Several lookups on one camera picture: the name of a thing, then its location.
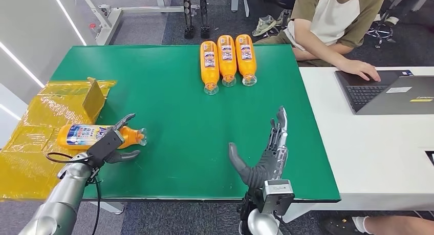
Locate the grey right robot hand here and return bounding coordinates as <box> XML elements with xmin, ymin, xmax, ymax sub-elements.
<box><xmin>229</xmin><ymin>106</ymin><xmax>289</xmax><ymax>190</ymax></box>

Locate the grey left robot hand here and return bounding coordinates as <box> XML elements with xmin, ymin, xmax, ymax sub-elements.
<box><xmin>103</xmin><ymin>113</ymin><xmax>142</xmax><ymax>165</ymax></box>

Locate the orange bottle with blue label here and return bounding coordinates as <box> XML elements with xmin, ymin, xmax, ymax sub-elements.
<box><xmin>57</xmin><ymin>124</ymin><xmax>148</xmax><ymax>151</ymax></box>

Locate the orange bottle with clear cap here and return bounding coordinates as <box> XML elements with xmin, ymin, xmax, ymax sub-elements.
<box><xmin>200</xmin><ymin>40</ymin><xmax>220</xmax><ymax>96</ymax></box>
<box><xmin>216</xmin><ymin>35</ymin><xmax>237</xmax><ymax>88</ymax></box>
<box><xmin>234</xmin><ymin>34</ymin><xmax>257</xmax><ymax>87</ymax></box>

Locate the white table foot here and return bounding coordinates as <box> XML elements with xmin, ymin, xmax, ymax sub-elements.
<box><xmin>89</xmin><ymin>201</ymin><xmax>125</xmax><ymax>216</ymax></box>
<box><xmin>283</xmin><ymin>202</ymin><xmax>341</xmax><ymax>224</ymax></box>

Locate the green table mat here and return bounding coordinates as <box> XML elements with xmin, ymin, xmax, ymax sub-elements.
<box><xmin>50</xmin><ymin>44</ymin><xmax>342</xmax><ymax>203</ymax></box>

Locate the yellow taped cardboard box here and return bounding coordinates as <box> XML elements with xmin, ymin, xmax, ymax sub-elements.
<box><xmin>0</xmin><ymin>77</ymin><xmax>118</xmax><ymax>202</ymax></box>

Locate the black shoe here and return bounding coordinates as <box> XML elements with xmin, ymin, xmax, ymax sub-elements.
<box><xmin>318</xmin><ymin>215</ymin><xmax>357</xmax><ymax>235</ymax></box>

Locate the silver chair base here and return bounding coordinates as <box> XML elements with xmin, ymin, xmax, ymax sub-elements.
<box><xmin>263</xmin><ymin>26</ymin><xmax>288</xmax><ymax>39</ymax></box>
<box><xmin>365</xmin><ymin>20</ymin><xmax>396</xmax><ymax>50</ymax></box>

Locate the person's right hand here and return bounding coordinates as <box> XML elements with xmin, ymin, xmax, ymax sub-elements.
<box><xmin>339</xmin><ymin>59</ymin><xmax>382</xmax><ymax>82</ymax></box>

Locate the pale sneaker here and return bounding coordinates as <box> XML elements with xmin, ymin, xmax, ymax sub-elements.
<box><xmin>252</xmin><ymin>15</ymin><xmax>277</xmax><ymax>37</ymax></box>
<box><xmin>276</xmin><ymin>9</ymin><xmax>293</xmax><ymax>27</ymax></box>

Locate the dark grey laptop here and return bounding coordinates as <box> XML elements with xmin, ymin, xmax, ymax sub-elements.
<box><xmin>334</xmin><ymin>70</ymin><xmax>434</xmax><ymax>116</ymax></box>

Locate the bystander's leg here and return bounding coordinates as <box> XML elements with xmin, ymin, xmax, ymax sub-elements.
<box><xmin>352</xmin><ymin>215</ymin><xmax>434</xmax><ymax>235</ymax></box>

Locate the black robot leg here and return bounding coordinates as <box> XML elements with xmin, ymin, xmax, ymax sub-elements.
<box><xmin>198</xmin><ymin>0</ymin><xmax>211</xmax><ymax>40</ymax></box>
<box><xmin>180</xmin><ymin>0</ymin><xmax>197</xmax><ymax>40</ymax></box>

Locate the person at laptop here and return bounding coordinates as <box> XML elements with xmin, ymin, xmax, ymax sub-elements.
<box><xmin>254</xmin><ymin>0</ymin><xmax>387</xmax><ymax>82</ymax></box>

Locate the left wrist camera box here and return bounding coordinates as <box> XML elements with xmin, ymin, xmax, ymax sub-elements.
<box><xmin>86</xmin><ymin>126</ymin><xmax>126</xmax><ymax>169</ymax></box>

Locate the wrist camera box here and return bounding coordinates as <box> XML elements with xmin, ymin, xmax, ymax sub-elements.
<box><xmin>86</xmin><ymin>126</ymin><xmax>126</xmax><ymax>169</ymax></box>
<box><xmin>262</xmin><ymin>179</ymin><xmax>295</xmax><ymax>216</ymax></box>

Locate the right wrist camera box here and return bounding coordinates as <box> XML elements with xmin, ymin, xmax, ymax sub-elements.
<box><xmin>262</xmin><ymin>179</ymin><xmax>295</xmax><ymax>216</ymax></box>

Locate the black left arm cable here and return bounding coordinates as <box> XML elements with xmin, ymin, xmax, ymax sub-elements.
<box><xmin>46</xmin><ymin>152</ymin><xmax>103</xmax><ymax>235</ymax></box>

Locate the white desk frame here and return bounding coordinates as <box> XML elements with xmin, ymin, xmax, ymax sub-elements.
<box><xmin>77</xmin><ymin>0</ymin><xmax>201</xmax><ymax>46</ymax></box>

